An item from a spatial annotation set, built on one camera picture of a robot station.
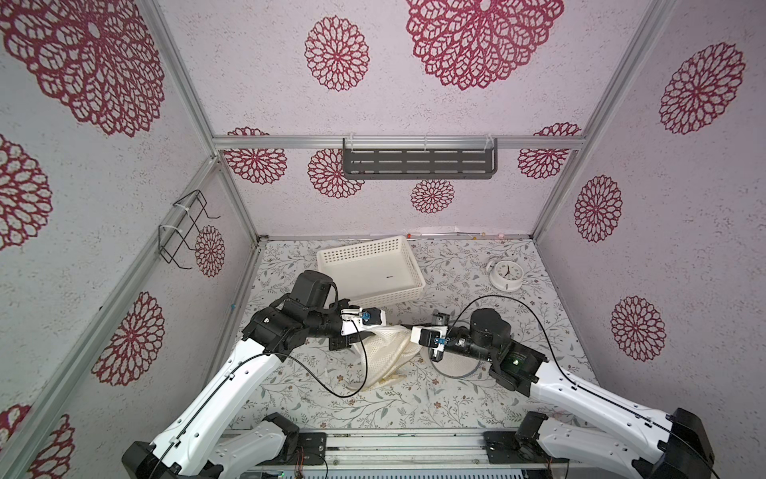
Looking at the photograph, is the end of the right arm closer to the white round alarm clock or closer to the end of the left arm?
the end of the left arm

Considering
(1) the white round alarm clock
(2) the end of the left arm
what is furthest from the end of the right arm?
(1) the white round alarm clock

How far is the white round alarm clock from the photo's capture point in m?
1.05
